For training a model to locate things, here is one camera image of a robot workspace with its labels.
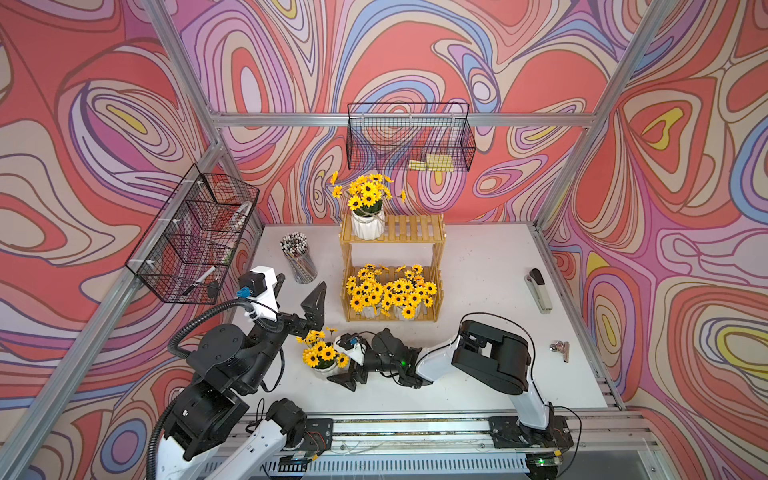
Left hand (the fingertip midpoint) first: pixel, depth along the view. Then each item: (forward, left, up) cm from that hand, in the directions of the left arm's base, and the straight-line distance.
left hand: (307, 281), depth 56 cm
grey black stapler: (+21, -65, -35) cm, 77 cm away
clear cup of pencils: (+28, +13, -22) cm, 38 cm away
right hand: (-3, -1, -37) cm, 37 cm away
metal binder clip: (+4, -68, -40) cm, 79 cm away
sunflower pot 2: (+12, -9, -22) cm, 27 cm away
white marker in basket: (+11, +31, -14) cm, 36 cm away
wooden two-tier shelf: (+26, -18, -12) cm, 34 cm away
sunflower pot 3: (+11, -21, -22) cm, 32 cm away
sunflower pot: (-5, +1, -25) cm, 25 cm away
